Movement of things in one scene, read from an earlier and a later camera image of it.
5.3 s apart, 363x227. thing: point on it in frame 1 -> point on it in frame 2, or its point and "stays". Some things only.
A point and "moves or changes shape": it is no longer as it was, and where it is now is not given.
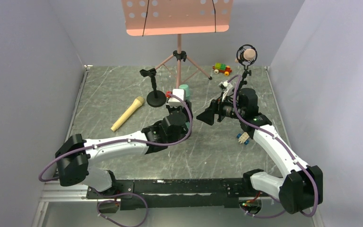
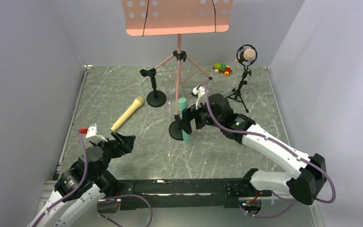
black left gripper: (183, 107) -> (116, 145)
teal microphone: (186, 88) moves or changes shape
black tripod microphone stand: (246, 54) stays
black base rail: (218, 193) stays
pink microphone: (249, 54) stays
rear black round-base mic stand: (155, 98) stays
